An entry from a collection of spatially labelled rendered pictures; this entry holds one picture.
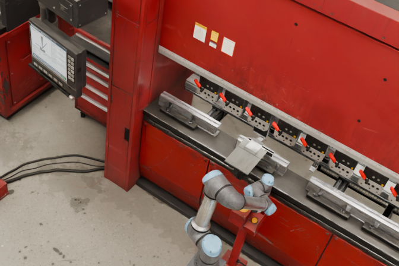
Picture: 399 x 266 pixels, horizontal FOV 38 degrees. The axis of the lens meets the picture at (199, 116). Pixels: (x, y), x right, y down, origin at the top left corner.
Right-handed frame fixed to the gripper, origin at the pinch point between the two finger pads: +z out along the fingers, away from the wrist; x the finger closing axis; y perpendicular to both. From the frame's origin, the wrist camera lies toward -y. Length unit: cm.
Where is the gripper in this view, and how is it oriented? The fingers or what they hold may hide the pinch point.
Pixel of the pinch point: (256, 211)
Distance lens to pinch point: 377.2
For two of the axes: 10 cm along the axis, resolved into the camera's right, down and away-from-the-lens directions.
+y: 5.4, -5.9, 6.0
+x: -8.3, -4.6, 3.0
